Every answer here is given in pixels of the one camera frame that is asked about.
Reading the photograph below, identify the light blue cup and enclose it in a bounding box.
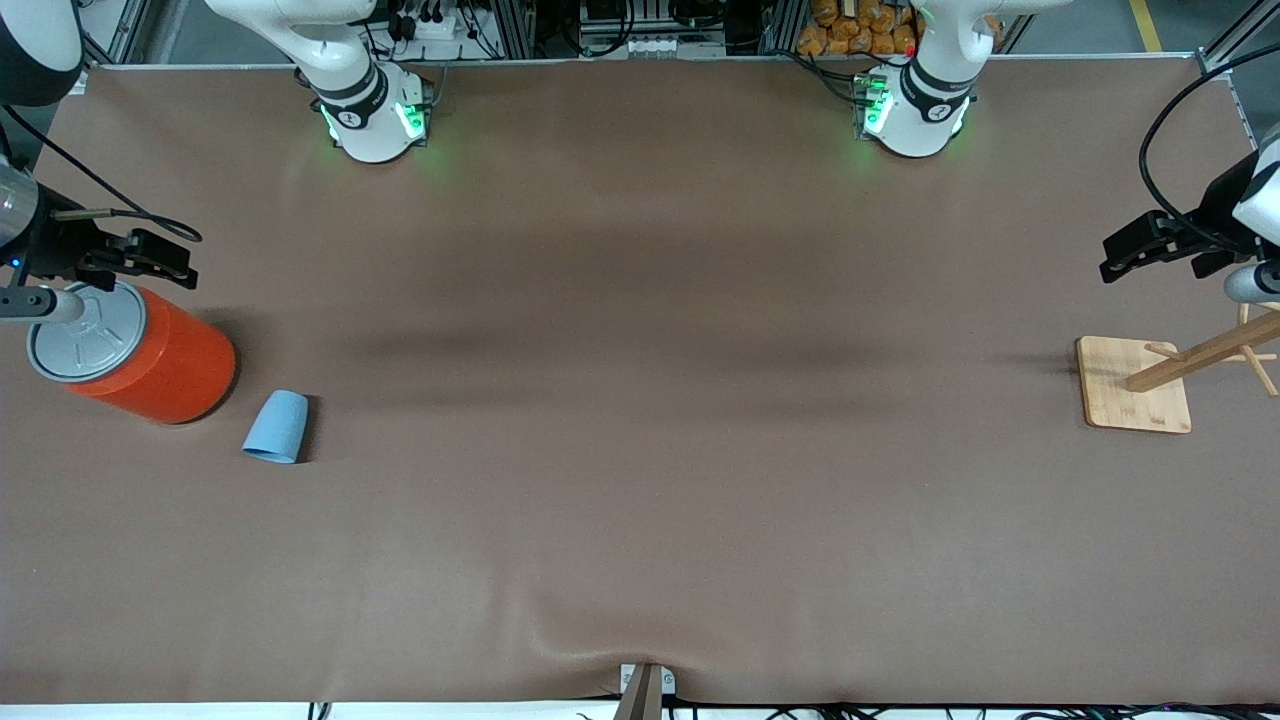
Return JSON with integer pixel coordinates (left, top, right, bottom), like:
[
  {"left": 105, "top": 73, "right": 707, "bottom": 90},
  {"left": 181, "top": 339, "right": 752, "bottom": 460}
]
[{"left": 241, "top": 389, "right": 310, "bottom": 465}]

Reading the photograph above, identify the wooden cup stand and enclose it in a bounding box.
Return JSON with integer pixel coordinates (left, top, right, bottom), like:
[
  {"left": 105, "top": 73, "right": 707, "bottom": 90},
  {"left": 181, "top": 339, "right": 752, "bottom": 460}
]
[{"left": 1075, "top": 300, "right": 1280, "bottom": 435}]

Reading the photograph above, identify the orange snack bag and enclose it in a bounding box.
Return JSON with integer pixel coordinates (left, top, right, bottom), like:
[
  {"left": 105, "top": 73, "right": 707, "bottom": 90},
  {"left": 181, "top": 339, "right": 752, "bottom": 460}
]
[{"left": 797, "top": 0, "right": 921, "bottom": 58}]

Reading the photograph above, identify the white power strip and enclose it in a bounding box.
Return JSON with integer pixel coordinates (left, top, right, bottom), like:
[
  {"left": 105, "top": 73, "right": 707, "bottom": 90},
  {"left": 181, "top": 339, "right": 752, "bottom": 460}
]
[{"left": 395, "top": 8, "right": 488, "bottom": 43}]

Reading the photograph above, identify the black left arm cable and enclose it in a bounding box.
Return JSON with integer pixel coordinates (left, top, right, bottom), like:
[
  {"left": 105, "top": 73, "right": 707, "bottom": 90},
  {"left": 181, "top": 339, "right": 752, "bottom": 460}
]
[{"left": 1139, "top": 45, "right": 1280, "bottom": 251}]

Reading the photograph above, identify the grey metal bracket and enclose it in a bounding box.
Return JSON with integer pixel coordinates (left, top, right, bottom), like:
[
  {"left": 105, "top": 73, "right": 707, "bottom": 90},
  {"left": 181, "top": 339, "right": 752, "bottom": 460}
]
[{"left": 620, "top": 663, "right": 677, "bottom": 696}]

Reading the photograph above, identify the aluminium frame post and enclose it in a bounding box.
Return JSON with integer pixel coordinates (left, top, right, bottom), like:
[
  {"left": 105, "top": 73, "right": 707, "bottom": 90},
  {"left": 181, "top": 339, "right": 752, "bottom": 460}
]
[
  {"left": 490, "top": 0, "right": 536, "bottom": 59},
  {"left": 1195, "top": 0, "right": 1280, "bottom": 76},
  {"left": 757, "top": 0, "right": 806, "bottom": 56},
  {"left": 85, "top": 0, "right": 151, "bottom": 69}
]

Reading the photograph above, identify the brown table cover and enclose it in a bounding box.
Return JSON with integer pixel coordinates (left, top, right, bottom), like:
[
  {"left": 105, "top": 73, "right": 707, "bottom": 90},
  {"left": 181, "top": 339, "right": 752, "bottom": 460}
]
[{"left": 0, "top": 55, "right": 1280, "bottom": 706}]

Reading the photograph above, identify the brown camera pole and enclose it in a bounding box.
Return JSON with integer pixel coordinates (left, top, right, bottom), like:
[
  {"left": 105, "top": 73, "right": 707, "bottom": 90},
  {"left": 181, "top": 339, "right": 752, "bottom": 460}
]
[{"left": 612, "top": 665, "right": 663, "bottom": 720}]

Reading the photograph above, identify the orange can with grey lid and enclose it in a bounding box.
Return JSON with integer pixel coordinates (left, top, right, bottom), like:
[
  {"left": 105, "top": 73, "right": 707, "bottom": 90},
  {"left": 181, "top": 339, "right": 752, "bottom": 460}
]
[{"left": 26, "top": 280, "right": 239, "bottom": 427}]

